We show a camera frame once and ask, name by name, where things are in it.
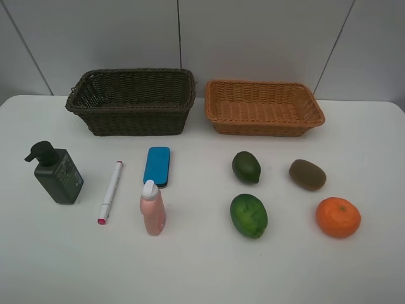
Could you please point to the dark green avocado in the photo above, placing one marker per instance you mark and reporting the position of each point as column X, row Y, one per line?
column 246, row 167

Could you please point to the orange wicker basket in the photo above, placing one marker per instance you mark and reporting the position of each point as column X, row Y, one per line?
column 249, row 108

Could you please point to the blue whiteboard eraser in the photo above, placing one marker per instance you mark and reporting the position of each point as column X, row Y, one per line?
column 157, row 166

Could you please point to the dark brown wicker basket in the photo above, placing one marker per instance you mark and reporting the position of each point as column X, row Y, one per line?
column 134, row 102

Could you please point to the orange tangerine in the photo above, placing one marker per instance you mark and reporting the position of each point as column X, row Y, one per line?
column 337, row 217

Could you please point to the pink bottle white cap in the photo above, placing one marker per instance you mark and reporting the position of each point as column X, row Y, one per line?
column 152, row 208

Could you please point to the brown kiwi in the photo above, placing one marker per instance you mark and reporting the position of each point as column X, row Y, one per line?
column 307, row 175

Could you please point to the dark green pump bottle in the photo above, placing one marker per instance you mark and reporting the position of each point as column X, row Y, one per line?
column 56, row 172

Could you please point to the bright green lime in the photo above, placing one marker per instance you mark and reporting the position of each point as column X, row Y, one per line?
column 249, row 215

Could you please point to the white marker red caps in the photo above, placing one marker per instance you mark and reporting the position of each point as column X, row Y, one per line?
column 110, row 193

